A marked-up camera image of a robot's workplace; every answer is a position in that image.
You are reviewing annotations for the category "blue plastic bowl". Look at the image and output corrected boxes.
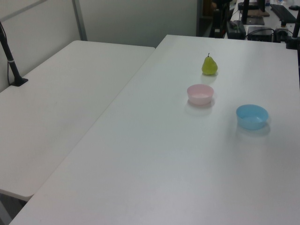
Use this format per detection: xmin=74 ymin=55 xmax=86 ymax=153
xmin=235 ymin=104 xmax=269 ymax=130

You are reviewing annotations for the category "black camera pole with clamp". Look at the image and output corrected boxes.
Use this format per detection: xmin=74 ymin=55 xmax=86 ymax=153
xmin=284 ymin=13 xmax=300 ymax=50

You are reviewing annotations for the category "dark device with green patch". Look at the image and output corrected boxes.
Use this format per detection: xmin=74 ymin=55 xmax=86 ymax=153
xmin=225 ymin=20 xmax=247 ymax=39

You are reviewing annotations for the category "black keyboard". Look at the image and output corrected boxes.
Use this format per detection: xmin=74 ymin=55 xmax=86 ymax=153
xmin=269 ymin=4 xmax=297 ymax=24

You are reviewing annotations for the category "grey metal partition post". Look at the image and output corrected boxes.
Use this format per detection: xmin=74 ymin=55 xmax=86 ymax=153
xmin=72 ymin=0 xmax=88 ymax=42

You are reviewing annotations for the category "black pole with clamp base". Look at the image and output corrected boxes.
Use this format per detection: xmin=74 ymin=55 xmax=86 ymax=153
xmin=0 ymin=20 xmax=29 ymax=88

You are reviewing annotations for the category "white side table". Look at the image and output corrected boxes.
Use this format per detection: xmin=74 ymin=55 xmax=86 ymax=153
xmin=0 ymin=40 xmax=157 ymax=202

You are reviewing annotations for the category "green pear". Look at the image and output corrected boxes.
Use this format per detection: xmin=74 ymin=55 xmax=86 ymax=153
xmin=201 ymin=52 xmax=218 ymax=76

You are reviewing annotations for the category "black electronics box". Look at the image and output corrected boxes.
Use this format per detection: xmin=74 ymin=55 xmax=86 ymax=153
xmin=247 ymin=26 xmax=275 ymax=42

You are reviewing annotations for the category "brown desk mat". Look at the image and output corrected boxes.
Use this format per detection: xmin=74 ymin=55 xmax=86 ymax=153
xmin=247 ymin=8 xmax=270 ymax=17

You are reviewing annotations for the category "pink plastic bowl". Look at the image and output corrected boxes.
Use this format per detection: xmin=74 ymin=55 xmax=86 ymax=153
xmin=187 ymin=84 xmax=215 ymax=105

